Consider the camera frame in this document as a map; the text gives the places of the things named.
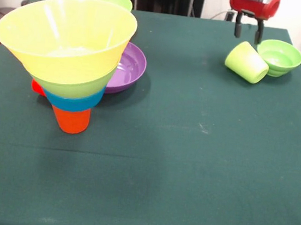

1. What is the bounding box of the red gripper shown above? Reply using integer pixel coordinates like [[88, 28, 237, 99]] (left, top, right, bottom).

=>
[[224, 0, 281, 47]]

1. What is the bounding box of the yellow-green cup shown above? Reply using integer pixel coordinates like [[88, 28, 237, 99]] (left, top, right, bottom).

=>
[[222, 39, 273, 86]]

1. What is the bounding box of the small green bowl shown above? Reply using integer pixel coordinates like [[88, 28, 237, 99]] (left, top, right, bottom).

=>
[[254, 37, 301, 81]]

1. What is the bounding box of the large yellow bowl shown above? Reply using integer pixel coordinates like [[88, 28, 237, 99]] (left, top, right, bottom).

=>
[[0, 0, 141, 93]]

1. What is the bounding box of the blue bowl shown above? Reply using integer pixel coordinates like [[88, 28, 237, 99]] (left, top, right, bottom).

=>
[[40, 80, 106, 117]]

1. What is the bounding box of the orange cup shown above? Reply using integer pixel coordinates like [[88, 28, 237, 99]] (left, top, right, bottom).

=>
[[48, 104, 92, 137]]

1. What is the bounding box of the red cup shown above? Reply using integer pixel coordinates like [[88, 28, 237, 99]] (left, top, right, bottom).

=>
[[29, 78, 48, 97]]

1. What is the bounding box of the black power plug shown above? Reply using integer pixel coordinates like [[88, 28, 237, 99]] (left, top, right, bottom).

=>
[[224, 9, 235, 22]]

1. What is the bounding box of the purple bowl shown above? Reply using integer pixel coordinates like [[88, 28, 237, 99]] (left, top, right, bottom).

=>
[[105, 39, 149, 98]]

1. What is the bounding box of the dark green tablecloth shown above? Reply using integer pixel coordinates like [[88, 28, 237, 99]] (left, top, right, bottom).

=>
[[0, 0, 301, 225]]

